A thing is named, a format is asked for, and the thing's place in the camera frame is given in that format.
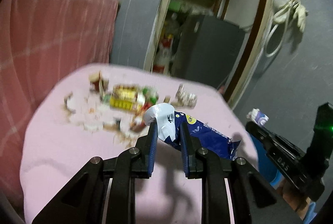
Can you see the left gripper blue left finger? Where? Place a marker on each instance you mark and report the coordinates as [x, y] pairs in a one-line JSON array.
[[147, 145]]

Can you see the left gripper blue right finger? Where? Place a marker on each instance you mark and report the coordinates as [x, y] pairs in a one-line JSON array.
[[192, 165]]

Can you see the blue snack wrapper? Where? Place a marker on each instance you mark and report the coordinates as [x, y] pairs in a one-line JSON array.
[[169, 122]]

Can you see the small white blue wrapper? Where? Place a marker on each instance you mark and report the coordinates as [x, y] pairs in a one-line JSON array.
[[257, 117]]

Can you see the crumpled white paper trash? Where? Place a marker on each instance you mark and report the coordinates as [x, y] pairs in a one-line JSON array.
[[184, 98]]

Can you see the right hand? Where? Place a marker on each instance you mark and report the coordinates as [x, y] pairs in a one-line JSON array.
[[295, 200]]

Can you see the green crumpled wrapper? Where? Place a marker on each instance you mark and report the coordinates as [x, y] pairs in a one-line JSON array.
[[150, 94]]

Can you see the red white rice bag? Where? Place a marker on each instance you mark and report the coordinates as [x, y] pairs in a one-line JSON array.
[[163, 56]]

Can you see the grey washing machine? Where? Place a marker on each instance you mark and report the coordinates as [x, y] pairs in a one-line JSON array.
[[207, 50]]

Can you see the green box on shelf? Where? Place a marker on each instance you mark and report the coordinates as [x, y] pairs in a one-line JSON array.
[[177, 6]]

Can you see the red plaid cloth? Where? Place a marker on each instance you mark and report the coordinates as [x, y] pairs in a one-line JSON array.
[[41, 42]]

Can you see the white rubber gloves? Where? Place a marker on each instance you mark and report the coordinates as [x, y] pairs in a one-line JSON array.
[[299, 13]]

